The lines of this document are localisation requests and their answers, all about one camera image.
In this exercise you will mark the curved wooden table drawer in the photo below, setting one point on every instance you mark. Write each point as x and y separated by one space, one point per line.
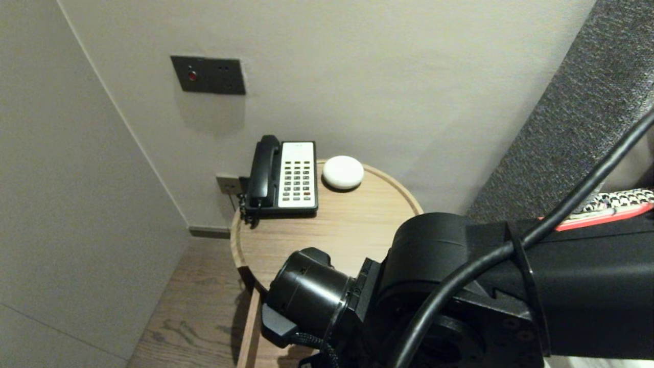
248 337

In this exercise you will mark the white domed round speaker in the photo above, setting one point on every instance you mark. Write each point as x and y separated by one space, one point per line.
343 173

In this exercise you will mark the white keypad telephone base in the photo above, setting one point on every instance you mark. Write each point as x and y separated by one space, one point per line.
296 174

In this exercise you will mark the round wooden side table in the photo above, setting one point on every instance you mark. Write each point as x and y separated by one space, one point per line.
327 235

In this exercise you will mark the black telephone handset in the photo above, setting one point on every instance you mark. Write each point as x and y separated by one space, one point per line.
263 168

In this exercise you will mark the grey fabric headboard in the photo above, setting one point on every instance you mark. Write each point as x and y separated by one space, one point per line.
562 112

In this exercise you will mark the beige bed linen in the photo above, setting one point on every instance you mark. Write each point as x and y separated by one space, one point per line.
626 171

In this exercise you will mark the houndstooth black white pillow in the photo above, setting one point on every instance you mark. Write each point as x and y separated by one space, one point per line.
626 198

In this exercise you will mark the beige wall jack plate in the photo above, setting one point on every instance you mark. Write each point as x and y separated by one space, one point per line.
227 185

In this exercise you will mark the grey wall baseboard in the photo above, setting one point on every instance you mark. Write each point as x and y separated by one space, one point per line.
209 233

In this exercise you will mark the dark wall plate small holes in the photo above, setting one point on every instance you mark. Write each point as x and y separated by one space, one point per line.
227 77

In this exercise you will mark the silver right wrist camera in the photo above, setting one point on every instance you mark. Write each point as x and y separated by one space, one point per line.
278 327

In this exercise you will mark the dark switch plate red light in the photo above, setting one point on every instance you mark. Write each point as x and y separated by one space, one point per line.
190 75

